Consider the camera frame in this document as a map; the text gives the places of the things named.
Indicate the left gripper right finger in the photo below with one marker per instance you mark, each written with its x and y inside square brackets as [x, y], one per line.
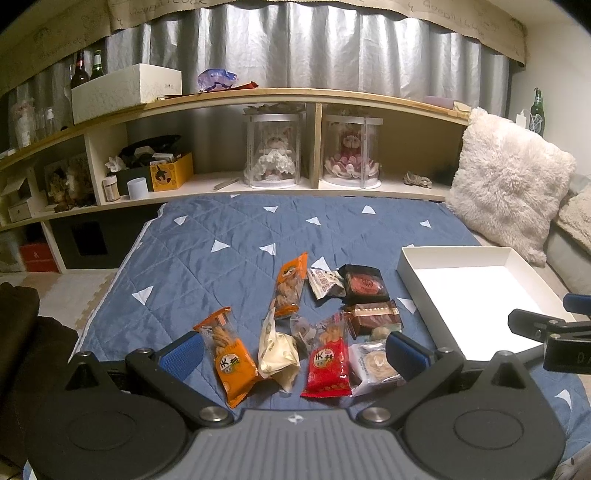
[428, 374]

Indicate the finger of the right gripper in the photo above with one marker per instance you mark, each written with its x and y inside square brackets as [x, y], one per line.
[577, 303]
[539, 327]

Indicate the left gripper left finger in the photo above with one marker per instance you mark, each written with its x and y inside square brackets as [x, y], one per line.
[161, 374]

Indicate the clear swirl cookie pack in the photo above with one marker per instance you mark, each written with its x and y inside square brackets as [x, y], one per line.
[371, 369]

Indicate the clear green-dot candy packet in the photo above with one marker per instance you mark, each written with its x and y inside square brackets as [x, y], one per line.
[382, 332]

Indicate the orange cracker pack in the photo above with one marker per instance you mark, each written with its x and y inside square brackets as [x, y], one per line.
[289, 287]
[232, 363]

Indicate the brown gold-band cake pack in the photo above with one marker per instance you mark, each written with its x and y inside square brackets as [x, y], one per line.
[363, 319]

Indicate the red cracker pack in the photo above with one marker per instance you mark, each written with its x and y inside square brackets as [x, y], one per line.
[328, 361]

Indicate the black mooncake pack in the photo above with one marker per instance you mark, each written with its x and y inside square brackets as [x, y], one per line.
[363, 284]

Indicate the cream pastry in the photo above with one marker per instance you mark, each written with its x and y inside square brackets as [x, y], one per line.
[277, 357]

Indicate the small clear candy packet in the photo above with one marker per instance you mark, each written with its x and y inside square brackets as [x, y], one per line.
[303, 333]

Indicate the white printed snack packet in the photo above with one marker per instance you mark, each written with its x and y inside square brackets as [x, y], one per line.
[326, 284]

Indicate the grey mattress edge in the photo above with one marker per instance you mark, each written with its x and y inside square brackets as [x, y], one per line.
[565, 256]

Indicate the white shallow cardboard tray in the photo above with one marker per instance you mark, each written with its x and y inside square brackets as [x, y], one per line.
[465, 295]

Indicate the beige textured blanket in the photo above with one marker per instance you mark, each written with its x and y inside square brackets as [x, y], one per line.
[574, 217]

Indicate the blue quilted triangle blanket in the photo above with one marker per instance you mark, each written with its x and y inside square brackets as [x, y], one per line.
[251, 336]

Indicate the white fluffy pillow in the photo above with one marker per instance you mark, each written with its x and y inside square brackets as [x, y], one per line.
[509, 184]

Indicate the red box under shelf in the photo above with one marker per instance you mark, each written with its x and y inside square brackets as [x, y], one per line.
[38, 257]

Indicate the white cylinder cup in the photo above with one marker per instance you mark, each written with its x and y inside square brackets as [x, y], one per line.
[137, 189]

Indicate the green glass bottle right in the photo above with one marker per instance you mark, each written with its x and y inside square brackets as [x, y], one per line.
[537, 115]

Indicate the green glass bottle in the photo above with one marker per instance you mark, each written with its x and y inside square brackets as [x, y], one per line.
[537, 115]
[97, 68]

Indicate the small grey trinket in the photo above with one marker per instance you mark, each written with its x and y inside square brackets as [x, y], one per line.
[413, 179]

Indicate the small wooden lidded jar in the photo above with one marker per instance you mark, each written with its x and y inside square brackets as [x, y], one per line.
[110, 189]

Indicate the yellow cardboard box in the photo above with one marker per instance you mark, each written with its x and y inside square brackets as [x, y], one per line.
[171, 175]

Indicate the wooden bedside shelf unit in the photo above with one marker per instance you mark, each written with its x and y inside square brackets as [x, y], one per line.
[414, 136]

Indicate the pink-dress doll display case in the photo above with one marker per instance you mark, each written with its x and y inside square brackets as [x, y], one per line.
[350, 151]

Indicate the white-dress doll display case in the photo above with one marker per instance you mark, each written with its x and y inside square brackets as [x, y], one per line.
[273, 145]

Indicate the white storage box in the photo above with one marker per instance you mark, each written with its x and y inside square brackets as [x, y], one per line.
[122, 89]

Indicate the blue plastic bag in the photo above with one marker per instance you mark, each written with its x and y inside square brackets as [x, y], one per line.
[215, 79]

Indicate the brown glass bottle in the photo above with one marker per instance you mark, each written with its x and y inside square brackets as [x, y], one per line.
[80, 75]

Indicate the green glass bottle left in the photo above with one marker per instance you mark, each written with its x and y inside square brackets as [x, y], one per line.
[97, 68]

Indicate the silver grey curtain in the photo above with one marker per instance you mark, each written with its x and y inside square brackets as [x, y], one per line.
[317, 46]

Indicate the beige curtain valance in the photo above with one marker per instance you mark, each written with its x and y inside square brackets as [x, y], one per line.
[39, 46]

